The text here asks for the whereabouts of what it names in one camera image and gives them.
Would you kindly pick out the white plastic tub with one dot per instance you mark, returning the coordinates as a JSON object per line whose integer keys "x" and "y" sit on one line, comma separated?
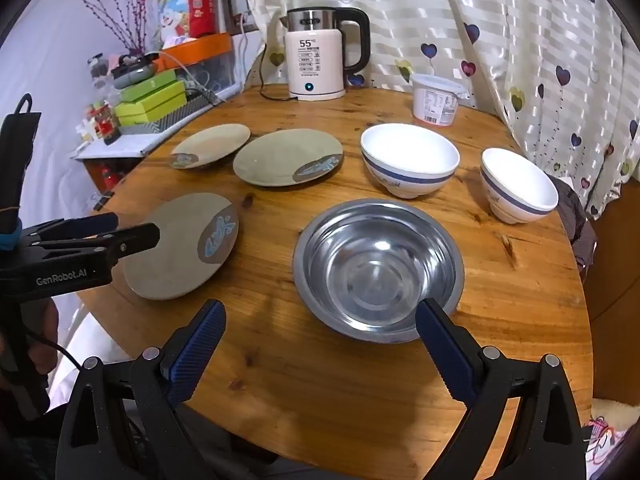
{"x": 435, "y": 100}

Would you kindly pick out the large white bowl blue stripe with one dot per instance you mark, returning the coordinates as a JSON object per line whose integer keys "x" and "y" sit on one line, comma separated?
{"x": 410, "y": 155}

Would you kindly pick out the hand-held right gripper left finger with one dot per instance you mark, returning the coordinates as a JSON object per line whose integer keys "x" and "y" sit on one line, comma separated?
{"x": 200, "y": 350}

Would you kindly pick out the small white bowl blue stripe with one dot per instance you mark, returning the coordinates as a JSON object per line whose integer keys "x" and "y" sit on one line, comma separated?
{"x": 520, "y": 185}

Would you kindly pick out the dark cloth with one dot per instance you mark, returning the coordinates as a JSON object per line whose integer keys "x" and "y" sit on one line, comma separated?
{"x": 575, "y": 220}

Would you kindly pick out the grey-green plate blue pattern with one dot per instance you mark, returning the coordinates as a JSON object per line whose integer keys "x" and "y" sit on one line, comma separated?
{"x": 175, "y": 255}
{"x": 210, "y": 142}
{"x": 280, "y": 157}

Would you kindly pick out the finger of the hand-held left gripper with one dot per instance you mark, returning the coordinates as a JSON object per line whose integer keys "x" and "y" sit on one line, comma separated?
{"x": 130, "y": 241}
{"x": 80, "y": 226}

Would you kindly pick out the stainless steel bowl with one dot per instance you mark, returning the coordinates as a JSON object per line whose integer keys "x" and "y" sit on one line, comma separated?
{"x": 380, "y": 270}

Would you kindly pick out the red toy figurine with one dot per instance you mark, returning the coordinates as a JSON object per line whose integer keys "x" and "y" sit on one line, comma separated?
{"x": 105, "y": 125}

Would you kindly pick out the white shelf board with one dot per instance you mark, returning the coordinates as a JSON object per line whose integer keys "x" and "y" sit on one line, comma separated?
{"x": 120, "y": 147}

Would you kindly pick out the grey gadget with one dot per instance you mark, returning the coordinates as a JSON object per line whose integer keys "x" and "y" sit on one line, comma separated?
{"x": 132, "y": 67}

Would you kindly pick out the storage box orange lid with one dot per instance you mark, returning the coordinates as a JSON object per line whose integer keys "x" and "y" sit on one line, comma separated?
{"x": 200, "y": 47}

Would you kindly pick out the white electric kettle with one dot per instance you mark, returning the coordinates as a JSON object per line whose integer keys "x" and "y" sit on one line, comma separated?
{"x": 315, "y": 60}

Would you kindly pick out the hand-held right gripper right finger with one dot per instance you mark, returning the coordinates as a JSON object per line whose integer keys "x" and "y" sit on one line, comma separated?
{"x": 445, "y": 350}

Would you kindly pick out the green flat box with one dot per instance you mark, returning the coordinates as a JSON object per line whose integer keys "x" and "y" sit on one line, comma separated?
{"x": 140, "y": 119}
{"x": 150, "y": 100}
{"x": 150, "y": 80}

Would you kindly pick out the pink white sneaker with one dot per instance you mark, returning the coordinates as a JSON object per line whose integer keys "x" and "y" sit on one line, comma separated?
{"x": 605, "y": 440}

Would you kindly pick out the colourful cartoon gift bag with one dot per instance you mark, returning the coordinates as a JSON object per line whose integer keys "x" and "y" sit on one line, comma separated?
{"x": 167, "y": 10}

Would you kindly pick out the dried purple flower branches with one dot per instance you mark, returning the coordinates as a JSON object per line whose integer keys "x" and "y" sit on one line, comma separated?
{"x": 125, "y": 15}

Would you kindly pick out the heart-print curtain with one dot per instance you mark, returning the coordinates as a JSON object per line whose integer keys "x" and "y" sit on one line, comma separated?
{"x": 500, "y": 35}

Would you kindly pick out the wooden cabinet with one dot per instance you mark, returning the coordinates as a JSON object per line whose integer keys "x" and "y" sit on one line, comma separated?
{"x": 615, "y": 300}

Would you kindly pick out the red carton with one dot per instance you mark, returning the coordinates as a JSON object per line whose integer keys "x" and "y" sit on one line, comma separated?
{"x": 202, "y": 0}

